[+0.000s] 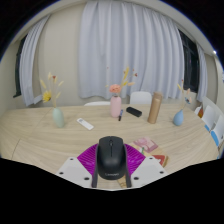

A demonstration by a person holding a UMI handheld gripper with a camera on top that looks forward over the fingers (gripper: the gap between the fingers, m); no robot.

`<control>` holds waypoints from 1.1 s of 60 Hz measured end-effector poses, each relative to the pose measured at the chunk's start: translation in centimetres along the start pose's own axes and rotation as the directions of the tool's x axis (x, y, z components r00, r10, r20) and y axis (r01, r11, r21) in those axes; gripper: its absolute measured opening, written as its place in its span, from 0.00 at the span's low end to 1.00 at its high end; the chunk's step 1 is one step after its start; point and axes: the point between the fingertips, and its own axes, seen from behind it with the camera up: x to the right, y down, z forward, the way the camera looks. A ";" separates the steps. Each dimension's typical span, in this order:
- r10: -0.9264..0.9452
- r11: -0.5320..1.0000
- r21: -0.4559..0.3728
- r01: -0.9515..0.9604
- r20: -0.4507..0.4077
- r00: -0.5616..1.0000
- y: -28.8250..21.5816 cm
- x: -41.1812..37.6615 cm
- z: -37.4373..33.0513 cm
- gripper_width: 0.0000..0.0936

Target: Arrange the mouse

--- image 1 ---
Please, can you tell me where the narrow white curtain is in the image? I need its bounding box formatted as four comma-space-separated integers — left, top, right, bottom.
18, 14, 52, 107
195, 44, 208, 103

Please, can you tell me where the pink vase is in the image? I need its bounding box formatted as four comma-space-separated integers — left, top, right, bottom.
109, 94, 123, 118

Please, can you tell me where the blue vase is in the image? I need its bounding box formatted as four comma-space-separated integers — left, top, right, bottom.
172, 109, 185, 127

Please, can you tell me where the black computer mouse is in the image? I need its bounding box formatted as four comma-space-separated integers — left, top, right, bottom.
95, 135, 128, 181

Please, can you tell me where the dark window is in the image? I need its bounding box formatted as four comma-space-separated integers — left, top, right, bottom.
178, 29, 200, 94
13, 34, 28, 98

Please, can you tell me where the pale green vase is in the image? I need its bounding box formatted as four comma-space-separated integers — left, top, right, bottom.
51, 107, 66, 129

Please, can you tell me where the small black box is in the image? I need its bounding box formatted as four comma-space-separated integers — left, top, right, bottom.
125, 106, 143, 118

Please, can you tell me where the yellow dried flower bunch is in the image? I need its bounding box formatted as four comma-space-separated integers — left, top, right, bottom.
39, 71, 65, 109

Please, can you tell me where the bronze drink bottle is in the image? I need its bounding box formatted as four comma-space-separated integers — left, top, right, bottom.
147, 91, 164, 125

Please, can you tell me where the wide white curtain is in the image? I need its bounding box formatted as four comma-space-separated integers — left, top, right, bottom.
78, 0, 185, 101

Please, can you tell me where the orange dried flower bunch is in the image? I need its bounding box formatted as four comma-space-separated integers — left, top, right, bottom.
105, 65, 138, 98

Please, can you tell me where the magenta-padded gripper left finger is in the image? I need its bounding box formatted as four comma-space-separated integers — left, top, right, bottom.
55, 143, 100, 189

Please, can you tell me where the beige dried flower bunch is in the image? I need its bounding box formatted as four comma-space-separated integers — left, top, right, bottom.
176, 79, 193, 112

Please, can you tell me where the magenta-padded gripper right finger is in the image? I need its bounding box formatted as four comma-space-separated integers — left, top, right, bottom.
123, 143, 168, 189

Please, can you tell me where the white chair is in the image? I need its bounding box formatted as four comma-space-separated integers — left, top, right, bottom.
210, 114, 224, 148
83, 101, 112, 107
201, 96, 217, 132
129, 91, 153, 105

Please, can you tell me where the white remote control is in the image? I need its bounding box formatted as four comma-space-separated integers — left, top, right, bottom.
76, 117, 95, 131

